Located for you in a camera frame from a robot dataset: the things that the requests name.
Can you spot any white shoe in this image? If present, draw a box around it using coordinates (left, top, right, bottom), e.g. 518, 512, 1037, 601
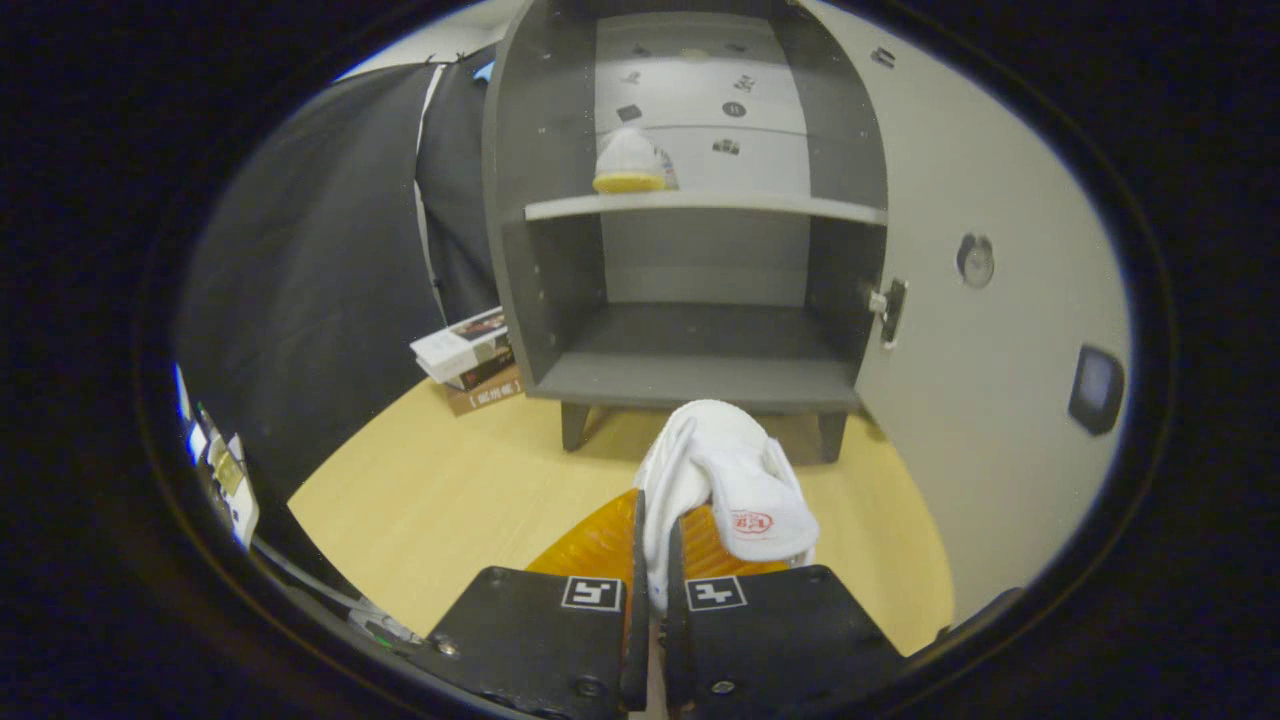
633, 400, 821, 613
592, 127, 681, 194

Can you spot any light grey shoe cabinet door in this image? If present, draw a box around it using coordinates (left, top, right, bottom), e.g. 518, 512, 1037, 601
800, 0, 1136, 626

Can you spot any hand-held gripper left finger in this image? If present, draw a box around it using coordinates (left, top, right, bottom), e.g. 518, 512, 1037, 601
425, 490, 651, 716

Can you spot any brown book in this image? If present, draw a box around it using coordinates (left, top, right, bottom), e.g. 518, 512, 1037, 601
440, 362, 526, 416

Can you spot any white cable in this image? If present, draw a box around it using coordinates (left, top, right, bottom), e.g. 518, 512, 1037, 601
250, 535, 421, 646

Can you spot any black backdrop cloth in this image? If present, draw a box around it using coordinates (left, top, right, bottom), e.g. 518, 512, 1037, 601
175, 45, 501, 501

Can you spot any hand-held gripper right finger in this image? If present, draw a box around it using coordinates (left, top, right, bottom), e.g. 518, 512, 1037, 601
665, 505, 906, 716

